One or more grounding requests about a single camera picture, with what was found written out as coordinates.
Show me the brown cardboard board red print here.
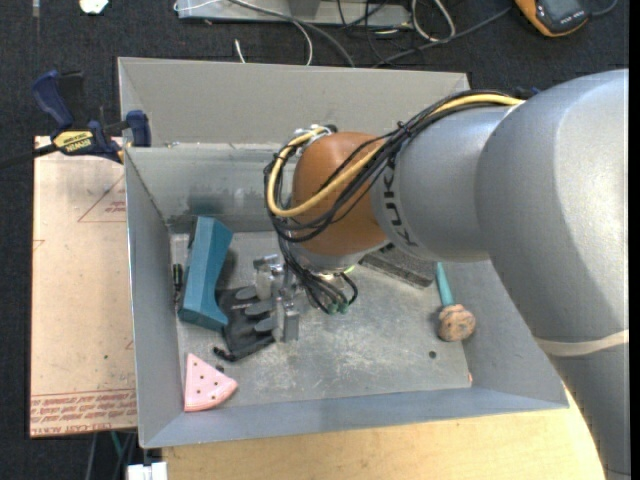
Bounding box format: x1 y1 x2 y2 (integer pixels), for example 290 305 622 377
29 135 139 439

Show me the grey metal bin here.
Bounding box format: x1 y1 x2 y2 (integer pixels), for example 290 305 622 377
117 56 570 450

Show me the pink triangular wedge with holes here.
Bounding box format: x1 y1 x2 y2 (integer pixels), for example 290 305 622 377
182 351 240 414

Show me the teal handled brown round tool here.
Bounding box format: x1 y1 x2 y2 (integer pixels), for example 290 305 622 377
433 261 478 344

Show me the dark grey flat block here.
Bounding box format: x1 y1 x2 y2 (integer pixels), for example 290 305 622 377
358 241 437 290

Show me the black and grey glove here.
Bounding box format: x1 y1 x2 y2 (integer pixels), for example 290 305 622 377
213 284 279 363

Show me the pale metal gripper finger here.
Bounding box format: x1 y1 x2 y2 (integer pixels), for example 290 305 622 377
279 295 302 344
252 253 282 301

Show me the teal curved block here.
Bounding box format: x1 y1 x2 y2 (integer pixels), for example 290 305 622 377
176 215 235 332

